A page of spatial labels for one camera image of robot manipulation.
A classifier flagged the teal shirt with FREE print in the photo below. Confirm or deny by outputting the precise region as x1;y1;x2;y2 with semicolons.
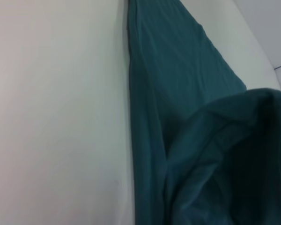
126;0;281;225

